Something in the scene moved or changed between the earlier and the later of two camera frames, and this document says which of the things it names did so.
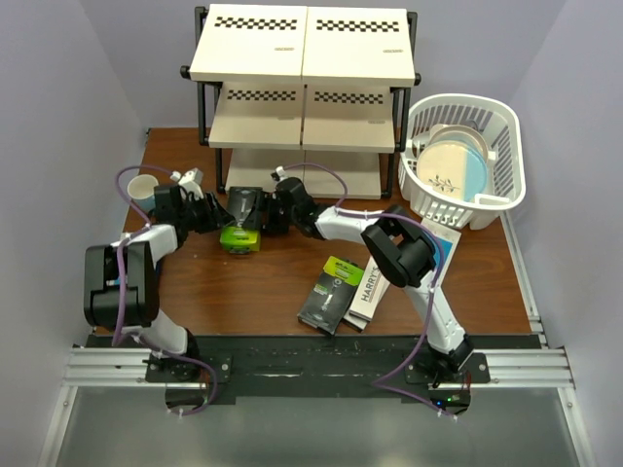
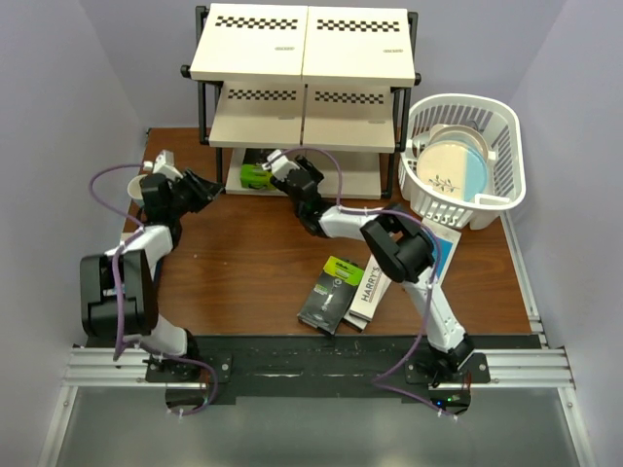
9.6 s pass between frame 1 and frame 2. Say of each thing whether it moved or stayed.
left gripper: moved
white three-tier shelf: stayed
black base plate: stayed
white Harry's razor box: stayed
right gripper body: moved
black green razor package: stayed
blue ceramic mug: stayed
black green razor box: moved
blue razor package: stayed
